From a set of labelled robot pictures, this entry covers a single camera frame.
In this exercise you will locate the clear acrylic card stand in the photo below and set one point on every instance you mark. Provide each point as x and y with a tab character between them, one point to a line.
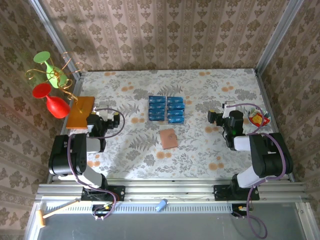
166	117

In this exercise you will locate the pink leather card holder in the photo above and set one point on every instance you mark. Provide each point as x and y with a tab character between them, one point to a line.
169	138

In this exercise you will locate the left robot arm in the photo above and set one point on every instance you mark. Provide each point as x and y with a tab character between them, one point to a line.
62	155

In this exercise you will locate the red yellow candy packet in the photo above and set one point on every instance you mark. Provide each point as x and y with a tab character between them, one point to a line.
258	120

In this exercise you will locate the small candy bowl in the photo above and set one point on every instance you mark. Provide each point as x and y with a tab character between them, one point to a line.
260	123

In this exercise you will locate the red plastic wine glass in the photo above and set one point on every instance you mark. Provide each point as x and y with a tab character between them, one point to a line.
58	107

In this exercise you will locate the black power connector box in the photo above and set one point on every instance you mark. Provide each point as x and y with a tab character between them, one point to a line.
237	212
100	212

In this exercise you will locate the green plastic wine glass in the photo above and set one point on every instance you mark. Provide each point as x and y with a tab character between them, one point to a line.
41	57

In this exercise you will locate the wooden mallet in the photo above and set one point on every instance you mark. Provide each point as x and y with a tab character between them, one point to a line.
60	208

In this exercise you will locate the small blue cylinder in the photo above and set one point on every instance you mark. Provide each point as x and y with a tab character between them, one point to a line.
161	205

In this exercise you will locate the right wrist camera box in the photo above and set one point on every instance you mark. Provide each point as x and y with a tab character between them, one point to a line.
228	107

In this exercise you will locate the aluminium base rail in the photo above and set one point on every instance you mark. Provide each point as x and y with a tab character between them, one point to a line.
170	191

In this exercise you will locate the aluminium frame post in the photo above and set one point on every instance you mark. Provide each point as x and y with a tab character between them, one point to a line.
55	37
277	32

